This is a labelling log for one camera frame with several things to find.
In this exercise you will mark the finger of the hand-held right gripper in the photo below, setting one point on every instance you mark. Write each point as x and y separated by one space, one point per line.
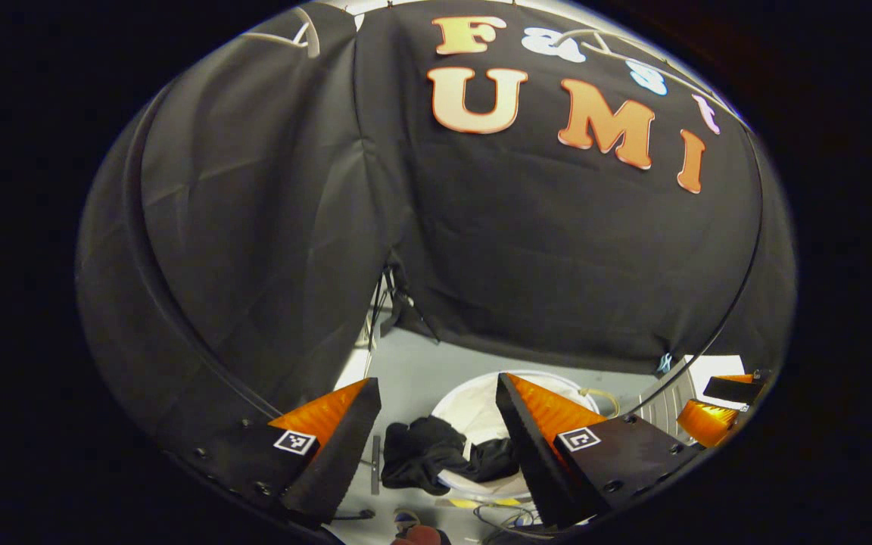
735 389
705 424

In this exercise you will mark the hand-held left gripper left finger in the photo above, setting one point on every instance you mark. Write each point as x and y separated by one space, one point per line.
337 450

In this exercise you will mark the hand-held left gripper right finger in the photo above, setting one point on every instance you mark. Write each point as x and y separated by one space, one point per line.
530 454

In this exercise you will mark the white laundry hamper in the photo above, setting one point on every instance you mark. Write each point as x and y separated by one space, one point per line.
474 401

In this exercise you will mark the black knit jacket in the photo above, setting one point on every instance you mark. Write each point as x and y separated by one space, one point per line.
421 454

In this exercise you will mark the black clothes rack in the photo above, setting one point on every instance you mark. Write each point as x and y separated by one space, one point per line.
740 299

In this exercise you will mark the white plastic clothes hanger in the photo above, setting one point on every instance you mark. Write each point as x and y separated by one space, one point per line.
602 51
315 42

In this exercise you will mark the white ribbed panel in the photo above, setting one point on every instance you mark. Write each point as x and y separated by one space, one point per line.
667 412

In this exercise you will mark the black backdrop stand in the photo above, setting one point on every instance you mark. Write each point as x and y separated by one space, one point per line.
406 299

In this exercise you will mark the black backdrop cloth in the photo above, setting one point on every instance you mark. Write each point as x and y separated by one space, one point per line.
557 250

